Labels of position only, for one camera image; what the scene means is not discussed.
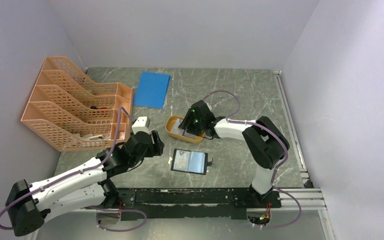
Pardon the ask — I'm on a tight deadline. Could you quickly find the yellow oval tray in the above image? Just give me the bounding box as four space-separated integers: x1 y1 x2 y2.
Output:
165 115 204 144

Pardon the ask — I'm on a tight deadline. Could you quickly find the black leather card holder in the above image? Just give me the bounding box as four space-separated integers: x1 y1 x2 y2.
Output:
170 148 213 175

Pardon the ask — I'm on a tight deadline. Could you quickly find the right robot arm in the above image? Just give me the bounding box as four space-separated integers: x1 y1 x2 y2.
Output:
179 100 290 207

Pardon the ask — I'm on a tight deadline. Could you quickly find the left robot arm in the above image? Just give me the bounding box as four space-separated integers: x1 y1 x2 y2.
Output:
4 130 165 237

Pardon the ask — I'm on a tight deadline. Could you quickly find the white VIP card stack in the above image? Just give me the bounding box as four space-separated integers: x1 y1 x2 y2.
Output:
171 118 196 139

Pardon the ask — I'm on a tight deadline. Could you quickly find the blue folder sheet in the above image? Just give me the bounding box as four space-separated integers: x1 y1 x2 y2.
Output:
133 71 171 109

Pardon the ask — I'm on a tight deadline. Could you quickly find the peach plastic file organizer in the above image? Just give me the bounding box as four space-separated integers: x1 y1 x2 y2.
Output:
21 56 133 152

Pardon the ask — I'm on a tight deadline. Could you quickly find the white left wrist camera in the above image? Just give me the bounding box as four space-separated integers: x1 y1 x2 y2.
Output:
131 116 151 135

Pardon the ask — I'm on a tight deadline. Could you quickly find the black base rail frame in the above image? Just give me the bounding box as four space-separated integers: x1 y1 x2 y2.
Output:
84 178 282 222

